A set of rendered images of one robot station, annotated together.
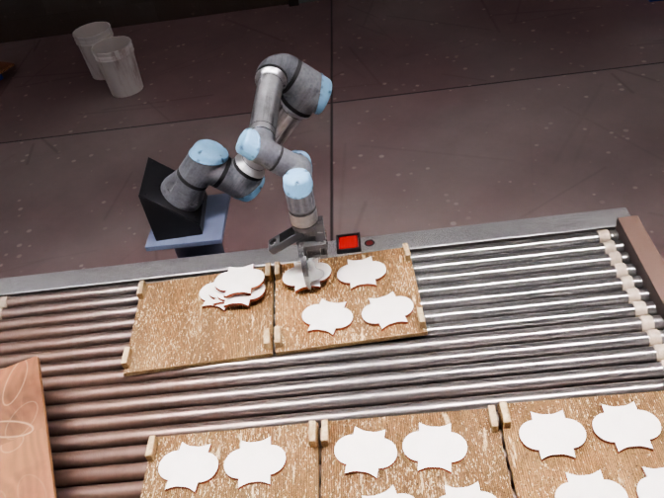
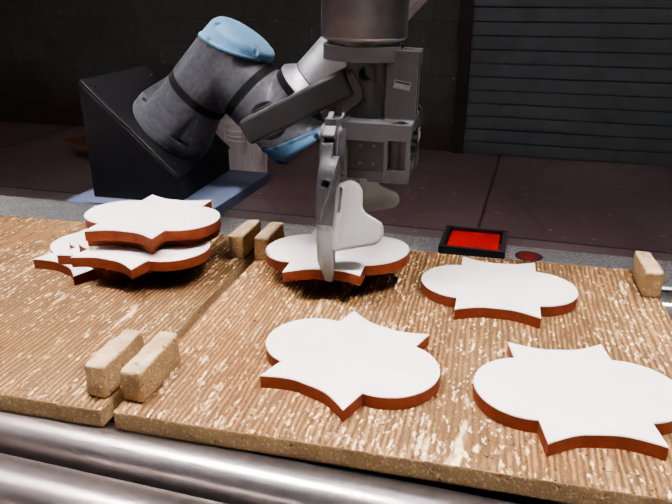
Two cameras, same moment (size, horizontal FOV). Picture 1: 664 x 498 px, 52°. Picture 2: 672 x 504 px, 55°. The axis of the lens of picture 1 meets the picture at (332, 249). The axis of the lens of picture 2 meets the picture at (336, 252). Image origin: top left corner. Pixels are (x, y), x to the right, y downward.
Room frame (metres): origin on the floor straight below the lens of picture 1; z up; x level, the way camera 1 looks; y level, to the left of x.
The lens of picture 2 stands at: (0.89, -0.02, 1.21)
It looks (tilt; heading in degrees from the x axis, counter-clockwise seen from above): 22 degrees down; 10
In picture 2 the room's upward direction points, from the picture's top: straight up
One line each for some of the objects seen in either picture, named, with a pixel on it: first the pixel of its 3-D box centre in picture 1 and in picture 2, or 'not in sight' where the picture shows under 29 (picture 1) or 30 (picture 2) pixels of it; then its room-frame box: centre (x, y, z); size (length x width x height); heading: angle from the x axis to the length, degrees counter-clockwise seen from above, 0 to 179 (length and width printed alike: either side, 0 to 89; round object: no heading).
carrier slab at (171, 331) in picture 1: (203, 317); (18, 287); (1.42, 0.40, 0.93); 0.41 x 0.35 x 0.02; 87
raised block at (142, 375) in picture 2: (278, 337); (152, 365); (1.27, 0.19, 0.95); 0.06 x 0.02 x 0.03; 177
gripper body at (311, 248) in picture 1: (309, 237); (369, 113); (1.48, 0.05, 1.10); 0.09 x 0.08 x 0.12; 87
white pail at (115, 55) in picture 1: (120, 67); (247, 154); (5.01, 1.34, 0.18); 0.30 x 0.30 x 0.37
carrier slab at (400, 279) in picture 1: (346, 297); (432, 334); (1.39, -0.02, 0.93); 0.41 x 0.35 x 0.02; 87
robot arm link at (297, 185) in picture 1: (298, 191); not in sight; (1.48, 0.06, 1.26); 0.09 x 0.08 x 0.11; 177
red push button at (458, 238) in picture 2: (348, 243); (473, 245); (1.63, -0.05, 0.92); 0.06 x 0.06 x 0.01; 84
